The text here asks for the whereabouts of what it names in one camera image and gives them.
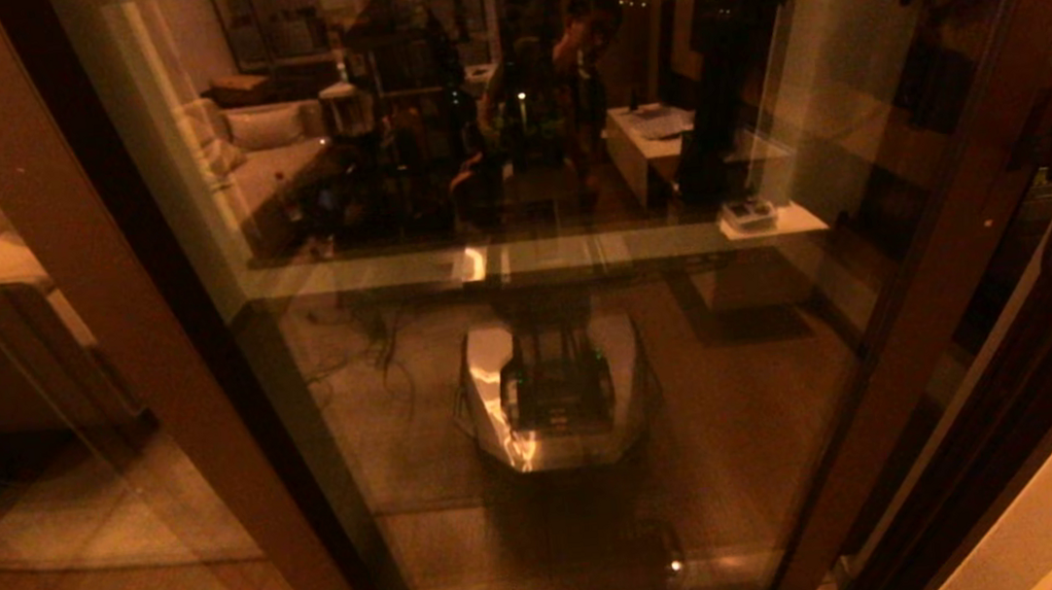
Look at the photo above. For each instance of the brown framed sliding glass door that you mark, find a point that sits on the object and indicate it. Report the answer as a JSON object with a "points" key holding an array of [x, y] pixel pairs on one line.
{"points": [[912, 342]]}

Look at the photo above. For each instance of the brown framed fixed glass panel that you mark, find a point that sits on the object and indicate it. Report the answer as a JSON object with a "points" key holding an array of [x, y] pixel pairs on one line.
{"points": [[122, 308]]}

